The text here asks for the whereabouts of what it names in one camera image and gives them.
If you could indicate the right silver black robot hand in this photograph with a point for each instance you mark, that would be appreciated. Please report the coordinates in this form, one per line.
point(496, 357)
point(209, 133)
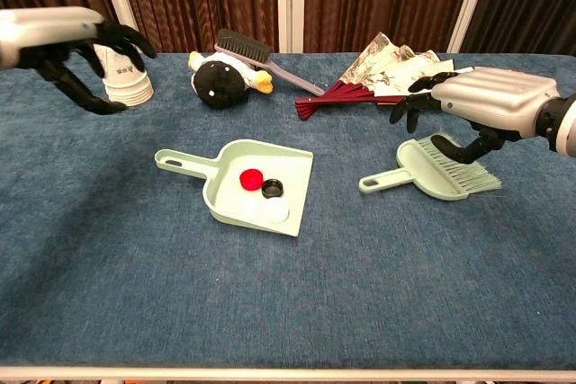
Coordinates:
point(495, 100)

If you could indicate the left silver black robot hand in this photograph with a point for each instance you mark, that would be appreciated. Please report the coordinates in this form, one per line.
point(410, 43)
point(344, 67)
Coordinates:
point(49, 26)

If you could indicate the mint green hand broom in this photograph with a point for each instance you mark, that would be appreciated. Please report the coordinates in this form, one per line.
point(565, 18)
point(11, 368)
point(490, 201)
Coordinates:
point(423, 168)

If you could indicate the mint green plastic dustpan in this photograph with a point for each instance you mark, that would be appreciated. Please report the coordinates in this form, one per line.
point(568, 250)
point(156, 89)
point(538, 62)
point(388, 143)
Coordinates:
point(283, 163)

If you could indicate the black bottle cap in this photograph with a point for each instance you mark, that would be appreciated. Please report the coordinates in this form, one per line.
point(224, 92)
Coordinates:
point(272, 190)

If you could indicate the white bottle cap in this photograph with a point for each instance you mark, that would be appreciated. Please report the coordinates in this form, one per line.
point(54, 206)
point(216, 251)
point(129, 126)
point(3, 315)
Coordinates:
point(275, 211)

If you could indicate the red bottle cap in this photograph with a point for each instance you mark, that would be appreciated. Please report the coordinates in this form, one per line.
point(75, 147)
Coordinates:
point(250, 179)

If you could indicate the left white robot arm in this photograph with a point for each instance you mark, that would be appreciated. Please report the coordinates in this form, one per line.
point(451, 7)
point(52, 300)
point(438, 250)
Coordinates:
point(5, 56)

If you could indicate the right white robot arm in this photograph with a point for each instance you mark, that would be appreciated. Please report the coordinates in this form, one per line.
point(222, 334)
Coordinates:
point(564, 127)

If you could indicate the stack of white paper cups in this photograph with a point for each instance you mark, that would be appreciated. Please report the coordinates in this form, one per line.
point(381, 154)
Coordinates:
point(128, 87)

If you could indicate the painted folding fan, red ribs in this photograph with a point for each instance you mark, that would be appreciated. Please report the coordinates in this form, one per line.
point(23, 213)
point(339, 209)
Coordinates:
point(346, 96)

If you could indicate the black and white plush duck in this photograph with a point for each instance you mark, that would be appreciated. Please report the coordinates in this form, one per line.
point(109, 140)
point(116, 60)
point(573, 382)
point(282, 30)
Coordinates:
point(220, 83)

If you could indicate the grey brush with black bristles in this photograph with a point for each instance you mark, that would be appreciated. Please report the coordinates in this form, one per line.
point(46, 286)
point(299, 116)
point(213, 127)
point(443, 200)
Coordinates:
point(243, 47)

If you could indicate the blue table cloth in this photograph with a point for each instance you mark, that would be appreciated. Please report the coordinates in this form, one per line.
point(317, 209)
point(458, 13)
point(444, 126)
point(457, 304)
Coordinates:
point(288, 289)

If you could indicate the white slanted frame post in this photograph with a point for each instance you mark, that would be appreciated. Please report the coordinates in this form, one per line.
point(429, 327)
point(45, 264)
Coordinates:
point(470, 2)
point(119, 2)

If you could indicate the white upright frame post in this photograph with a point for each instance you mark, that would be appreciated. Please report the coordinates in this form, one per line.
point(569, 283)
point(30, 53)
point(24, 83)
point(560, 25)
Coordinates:
point(291, 2)

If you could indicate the white table frame rail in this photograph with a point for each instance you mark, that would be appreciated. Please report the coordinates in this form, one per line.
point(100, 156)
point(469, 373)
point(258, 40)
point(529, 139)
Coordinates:
point(288, 374)

